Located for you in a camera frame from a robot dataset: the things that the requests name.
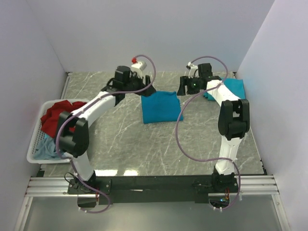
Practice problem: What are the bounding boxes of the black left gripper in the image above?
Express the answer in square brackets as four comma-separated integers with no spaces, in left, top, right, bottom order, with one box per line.
[124,72,156,98]

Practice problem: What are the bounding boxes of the light blue t shirt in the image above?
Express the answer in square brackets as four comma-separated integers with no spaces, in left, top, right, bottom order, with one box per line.
[33,137,60,160]

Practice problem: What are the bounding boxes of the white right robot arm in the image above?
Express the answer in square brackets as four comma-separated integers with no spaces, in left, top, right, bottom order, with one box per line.
[177,62,250,192]

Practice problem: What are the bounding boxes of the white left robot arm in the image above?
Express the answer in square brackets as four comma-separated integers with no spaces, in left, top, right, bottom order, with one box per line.
[54,61,156,193]

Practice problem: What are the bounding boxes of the red t shirt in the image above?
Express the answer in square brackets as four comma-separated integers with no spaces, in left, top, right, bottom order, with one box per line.
[40,100,86,138]

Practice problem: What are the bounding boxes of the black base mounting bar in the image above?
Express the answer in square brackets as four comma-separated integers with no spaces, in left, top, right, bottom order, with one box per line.
[67,174,238,207]

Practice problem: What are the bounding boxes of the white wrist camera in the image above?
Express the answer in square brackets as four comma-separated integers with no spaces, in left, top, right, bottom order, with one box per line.
[130,57,147,77]
[186,62,198,77]

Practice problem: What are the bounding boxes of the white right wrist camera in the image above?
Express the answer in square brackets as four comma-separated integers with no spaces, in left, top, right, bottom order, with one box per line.
[186,62,198,77]

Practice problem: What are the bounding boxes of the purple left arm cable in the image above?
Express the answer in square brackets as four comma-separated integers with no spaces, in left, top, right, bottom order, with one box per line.
[54,54,156,214]

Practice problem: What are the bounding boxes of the white plastic laundry basket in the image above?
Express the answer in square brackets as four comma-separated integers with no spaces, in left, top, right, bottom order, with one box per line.
[26,99,88,164]

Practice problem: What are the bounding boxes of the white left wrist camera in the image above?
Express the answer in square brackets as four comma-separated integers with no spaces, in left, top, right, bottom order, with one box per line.
[130,57,147,77]

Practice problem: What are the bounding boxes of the folded teal t shirt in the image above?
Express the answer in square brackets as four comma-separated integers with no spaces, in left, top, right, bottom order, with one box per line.
[204,78,246,105]

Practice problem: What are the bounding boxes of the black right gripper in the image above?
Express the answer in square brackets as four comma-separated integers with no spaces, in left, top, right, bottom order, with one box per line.
[176,76,201,96]

